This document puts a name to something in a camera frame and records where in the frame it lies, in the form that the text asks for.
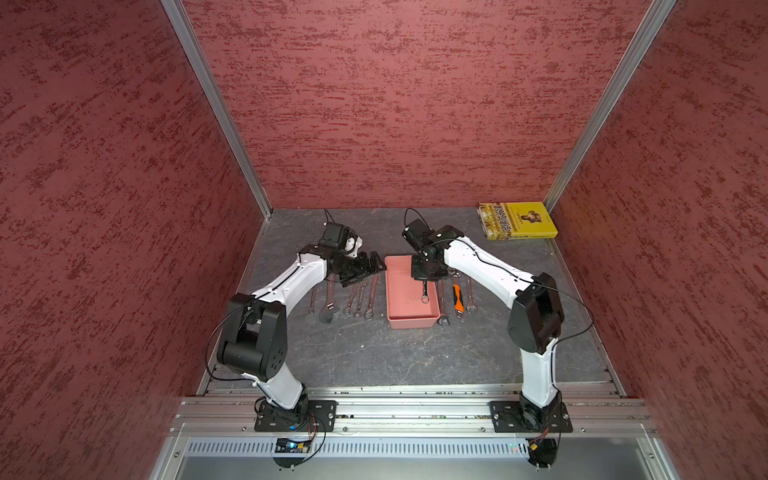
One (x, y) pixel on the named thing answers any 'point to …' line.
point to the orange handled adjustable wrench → (458, 300)
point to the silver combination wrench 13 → (347, 309)
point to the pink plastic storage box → (406, 309)
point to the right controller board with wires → (542, 450)
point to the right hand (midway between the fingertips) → (424, 279)
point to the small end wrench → (358, 312)
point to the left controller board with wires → (292, 446)
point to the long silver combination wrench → (441, 297)
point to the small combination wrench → (312, 308)
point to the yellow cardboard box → (516, 220)
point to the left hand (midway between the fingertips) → (373, 277)
